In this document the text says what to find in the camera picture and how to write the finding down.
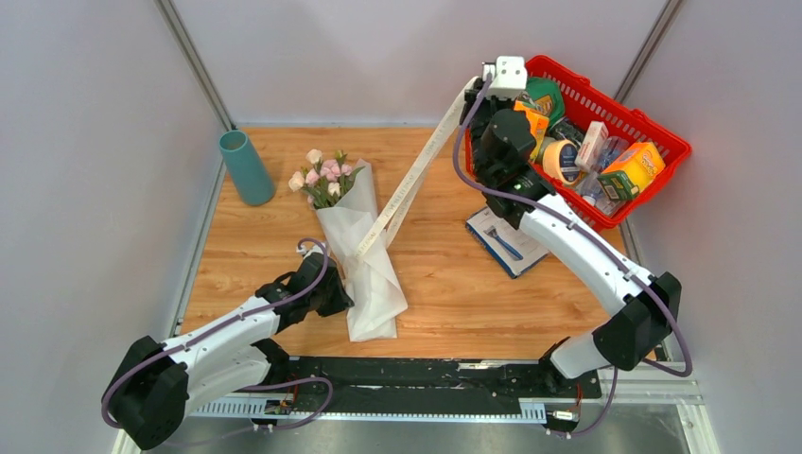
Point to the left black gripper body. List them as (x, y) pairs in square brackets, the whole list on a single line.
[(331, 300)]

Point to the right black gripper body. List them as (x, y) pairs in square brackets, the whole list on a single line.
[(483, 113)]

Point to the white wrapping paper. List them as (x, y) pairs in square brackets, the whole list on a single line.
[(370, 281)]

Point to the cream printed ribbon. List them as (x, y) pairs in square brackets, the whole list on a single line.
[(392, 216)]

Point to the pink and white flowers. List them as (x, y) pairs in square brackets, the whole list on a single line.
[(326, 180)]

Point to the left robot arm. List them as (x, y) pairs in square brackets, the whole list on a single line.
[(159, 383)]

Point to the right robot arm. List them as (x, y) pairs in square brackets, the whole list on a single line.
[(642, 307)]

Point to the teal cylindrical vase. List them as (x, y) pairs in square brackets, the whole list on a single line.
[(248, 173)]

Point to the orange juice box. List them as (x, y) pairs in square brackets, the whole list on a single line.
[(538, 128)]

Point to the green snack bag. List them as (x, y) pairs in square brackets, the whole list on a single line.
[(545, 97)]

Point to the dark snack packet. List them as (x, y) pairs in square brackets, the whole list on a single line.
[(565, 129)]

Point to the masking tape roll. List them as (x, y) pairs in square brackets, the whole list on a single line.
[(559, 161)]

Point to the red plastic shopping basket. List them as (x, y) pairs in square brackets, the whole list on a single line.
[(584, 104)]

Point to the white red small box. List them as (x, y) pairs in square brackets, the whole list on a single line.
[(590, 149)]

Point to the razor blister pack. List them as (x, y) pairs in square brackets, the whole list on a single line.
[(514, 251)]

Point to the yellow green box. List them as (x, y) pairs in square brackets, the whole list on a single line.
[(632, 172)]

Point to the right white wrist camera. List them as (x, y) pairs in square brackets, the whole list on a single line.
[(505, 78)]

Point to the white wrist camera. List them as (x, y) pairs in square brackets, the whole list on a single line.
[(305, 250), (505, 78)]

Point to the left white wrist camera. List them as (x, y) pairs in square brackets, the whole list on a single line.
[(305, 250)]

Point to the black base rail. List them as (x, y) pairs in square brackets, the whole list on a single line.
[(423, 386)]

